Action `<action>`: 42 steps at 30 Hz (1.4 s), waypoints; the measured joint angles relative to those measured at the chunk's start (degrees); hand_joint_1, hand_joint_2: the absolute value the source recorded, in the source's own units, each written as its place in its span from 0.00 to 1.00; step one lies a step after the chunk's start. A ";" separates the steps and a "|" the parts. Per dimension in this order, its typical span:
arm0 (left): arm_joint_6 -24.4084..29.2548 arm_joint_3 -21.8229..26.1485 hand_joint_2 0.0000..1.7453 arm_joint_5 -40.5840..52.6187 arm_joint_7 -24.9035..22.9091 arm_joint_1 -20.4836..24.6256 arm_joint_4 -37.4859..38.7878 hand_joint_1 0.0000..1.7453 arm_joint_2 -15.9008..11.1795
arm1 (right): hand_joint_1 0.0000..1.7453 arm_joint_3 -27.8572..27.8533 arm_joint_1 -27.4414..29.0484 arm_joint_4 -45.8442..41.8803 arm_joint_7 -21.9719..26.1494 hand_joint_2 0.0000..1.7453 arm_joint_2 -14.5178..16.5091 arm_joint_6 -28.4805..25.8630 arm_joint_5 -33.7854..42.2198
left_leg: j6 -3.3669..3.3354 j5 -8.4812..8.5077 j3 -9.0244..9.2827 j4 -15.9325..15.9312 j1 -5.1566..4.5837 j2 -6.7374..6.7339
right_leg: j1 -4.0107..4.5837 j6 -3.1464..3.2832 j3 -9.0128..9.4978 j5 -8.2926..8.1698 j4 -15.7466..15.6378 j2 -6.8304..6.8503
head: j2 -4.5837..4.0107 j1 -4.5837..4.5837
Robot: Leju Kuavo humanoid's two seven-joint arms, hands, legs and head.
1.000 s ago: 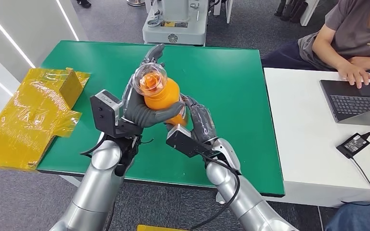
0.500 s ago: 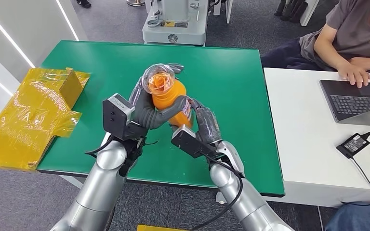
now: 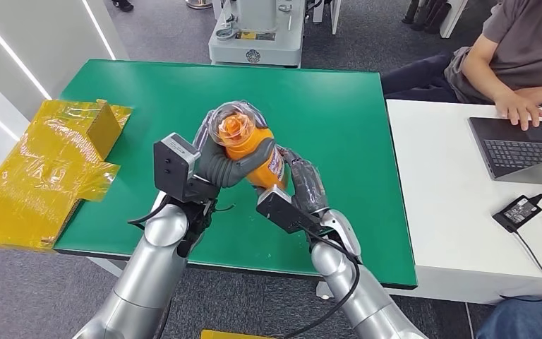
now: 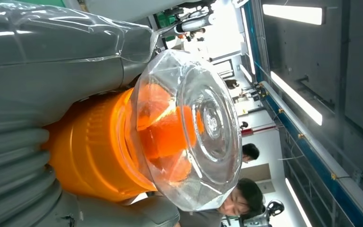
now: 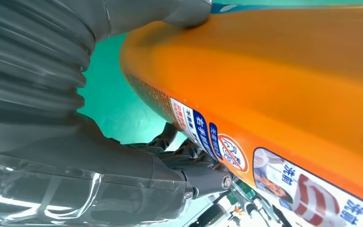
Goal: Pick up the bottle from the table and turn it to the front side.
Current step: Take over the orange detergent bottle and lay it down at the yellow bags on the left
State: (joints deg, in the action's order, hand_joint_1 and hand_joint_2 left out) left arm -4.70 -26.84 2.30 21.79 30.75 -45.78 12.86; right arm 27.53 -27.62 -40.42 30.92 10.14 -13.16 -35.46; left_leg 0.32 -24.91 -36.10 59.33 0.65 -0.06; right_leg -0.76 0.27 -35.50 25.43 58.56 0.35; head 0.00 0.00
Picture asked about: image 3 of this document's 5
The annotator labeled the black power adapter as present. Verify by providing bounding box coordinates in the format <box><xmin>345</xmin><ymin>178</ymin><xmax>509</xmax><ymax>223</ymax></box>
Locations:
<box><xmin>491</xmin><ymin>194</ymin><xmax>542</xmax><ymax>234</ymax></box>

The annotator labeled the orange detergent bottle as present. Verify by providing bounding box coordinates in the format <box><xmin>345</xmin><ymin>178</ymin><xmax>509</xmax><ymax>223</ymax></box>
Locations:
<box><xmin>217</xmin><ymin>112</ymin><xmax>287</xmax><ymax>191</ymax></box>

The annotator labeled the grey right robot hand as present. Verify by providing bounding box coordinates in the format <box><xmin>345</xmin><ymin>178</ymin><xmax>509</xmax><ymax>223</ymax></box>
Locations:
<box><xmin>277</xmin><ymin>147</ymin><xmax>331</xmax><ymax>216</ymax></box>

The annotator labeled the white table foot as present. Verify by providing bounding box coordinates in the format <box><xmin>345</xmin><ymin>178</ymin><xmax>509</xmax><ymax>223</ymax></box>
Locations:
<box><xmin>315</xmin><ymin>280</ymin><xmax>336</xmax><ymax>301</ymax></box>
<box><xmin>85</xmin><ymin>256</ymin><xmax>126</xmax><ymax>278</ymax></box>

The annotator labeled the person's leg in jeans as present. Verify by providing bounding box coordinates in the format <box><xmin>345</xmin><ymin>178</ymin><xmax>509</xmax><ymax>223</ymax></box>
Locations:
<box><xmin>475</xmin><ymin>298</ymin><xmax>542</xmax><ymax>339</ymax></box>

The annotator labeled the person's right hand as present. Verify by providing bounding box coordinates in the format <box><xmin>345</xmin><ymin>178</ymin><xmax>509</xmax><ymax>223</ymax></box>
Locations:
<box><xmin>493</xmin><ymin>91</ymin><xmax>542</xmax><ymax>132</ymax></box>

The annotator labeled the dark grey laptop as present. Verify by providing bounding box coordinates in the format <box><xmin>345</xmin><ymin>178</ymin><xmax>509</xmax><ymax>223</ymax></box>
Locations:
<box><xmin>468</xmin><ymin>116</ymin><xmax>542</xmax><ymax>186</ymax></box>

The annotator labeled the black mains power cord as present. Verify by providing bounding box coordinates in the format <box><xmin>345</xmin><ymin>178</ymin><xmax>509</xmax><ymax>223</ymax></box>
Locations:
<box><xmin>500</xmin><ymin>228</ymin><xmax>542</xmax><ymax>303</ymax></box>

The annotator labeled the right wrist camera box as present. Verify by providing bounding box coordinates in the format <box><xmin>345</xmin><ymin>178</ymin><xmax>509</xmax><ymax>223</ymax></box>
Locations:
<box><xmin>255</xmin><ymin>184</ymin><xmax>329</xmax><ymax>236</ymax></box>

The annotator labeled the white robot stand machine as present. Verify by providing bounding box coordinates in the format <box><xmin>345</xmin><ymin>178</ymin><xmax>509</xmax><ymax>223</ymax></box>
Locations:
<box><xmin>207</xmin><ymin>0</ymin><xmax>308</xmax><ymax>69</ymax></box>

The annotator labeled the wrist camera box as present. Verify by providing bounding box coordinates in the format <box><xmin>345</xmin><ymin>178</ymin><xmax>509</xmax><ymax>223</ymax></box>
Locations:
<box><xmin>255</xmin><ymin>184</ymin><xmax>329</xmax><ymax>236</ymax></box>
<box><xmin>152</xmin><ymin>132</ymin><xmax>222</xmax><ymax>204</ymax></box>

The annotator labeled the white furniture panel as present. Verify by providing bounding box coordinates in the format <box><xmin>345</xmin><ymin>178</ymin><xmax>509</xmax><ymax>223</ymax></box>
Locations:
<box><xmin>312</xmin><ymin>0</ymin><xmax>342</xmax><ymax>35</ymax></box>

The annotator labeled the yellow taped cardboard box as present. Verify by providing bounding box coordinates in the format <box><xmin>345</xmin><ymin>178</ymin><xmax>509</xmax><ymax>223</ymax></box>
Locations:
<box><xmin>0</xmin><ymin>98</ymin><xmax>135</xmax><ymax>252</ymax></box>

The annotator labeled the yellow taped object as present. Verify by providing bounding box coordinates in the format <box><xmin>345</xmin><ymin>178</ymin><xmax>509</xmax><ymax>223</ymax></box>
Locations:
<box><xmin>200</xmin><ymin>329</ymin><xmax>277</xmax><ymax>339</ymax></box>

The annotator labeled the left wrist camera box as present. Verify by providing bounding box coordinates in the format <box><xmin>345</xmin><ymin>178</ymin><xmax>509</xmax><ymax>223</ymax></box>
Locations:
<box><xmin>152</xmin><ymin>132</ymin><xmax>222</xmax><ymax>204</ymax></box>

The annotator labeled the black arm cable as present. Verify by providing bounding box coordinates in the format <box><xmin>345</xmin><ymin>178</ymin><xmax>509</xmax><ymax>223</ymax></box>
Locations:
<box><xmin>281</xmin><ymin>223</ymin><xmax>361</xmax><ymax>339</ymax></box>
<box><xmin>126</xmin><ymin>195</ymin><xmax>174</xmax><ymax>231</ymax></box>

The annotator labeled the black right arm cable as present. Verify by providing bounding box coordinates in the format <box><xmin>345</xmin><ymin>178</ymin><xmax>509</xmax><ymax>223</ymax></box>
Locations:
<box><xmin>281</xmin><ymin>223</ymin><xmax>361</xmax><ymax>339</ymax></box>

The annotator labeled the person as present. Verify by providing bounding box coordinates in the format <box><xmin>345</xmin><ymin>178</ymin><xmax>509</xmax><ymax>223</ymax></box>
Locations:
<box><xmin>380</xmin><ymin>0</ymin><xmax>542</xmax><ymax>132</ymax></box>

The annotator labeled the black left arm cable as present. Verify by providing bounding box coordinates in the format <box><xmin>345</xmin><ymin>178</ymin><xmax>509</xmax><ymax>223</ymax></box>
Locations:
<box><xmin>126</xmin><ymin>195</ymin><xmax>174</xmax><ymax>231</ymax></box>

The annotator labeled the white desk leg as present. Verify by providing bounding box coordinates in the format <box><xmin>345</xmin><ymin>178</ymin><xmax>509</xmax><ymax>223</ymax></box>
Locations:
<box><xmin>438</xmin><ymin>0</ymin><xmax>469</xmax><ymax>40</ymax></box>

